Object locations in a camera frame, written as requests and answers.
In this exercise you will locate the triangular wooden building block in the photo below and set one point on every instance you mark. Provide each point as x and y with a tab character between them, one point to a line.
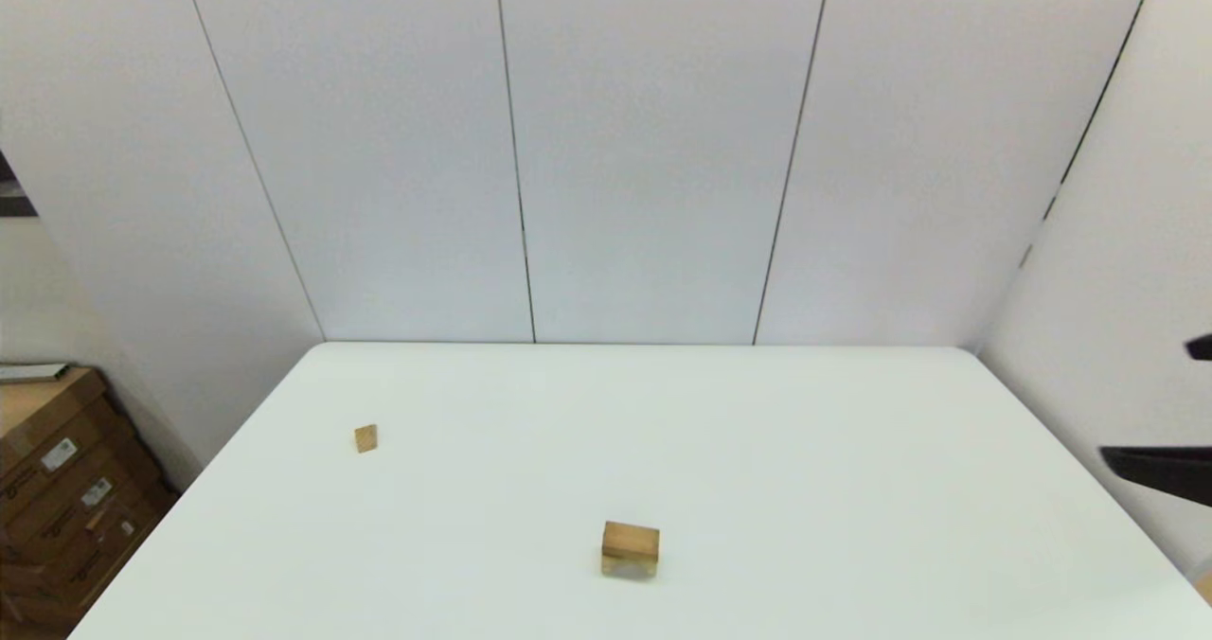
365	438

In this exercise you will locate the rectangular wooden building block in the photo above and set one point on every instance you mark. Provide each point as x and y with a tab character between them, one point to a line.
631	540

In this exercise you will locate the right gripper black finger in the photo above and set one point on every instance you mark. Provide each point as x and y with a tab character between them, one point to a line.
1169	471
1203	347

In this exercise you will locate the arched wooden building block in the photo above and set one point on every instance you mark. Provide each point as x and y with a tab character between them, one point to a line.
630	569

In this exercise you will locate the brown cardboard box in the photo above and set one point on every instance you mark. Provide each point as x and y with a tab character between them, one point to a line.
104	553
71	506
38	413

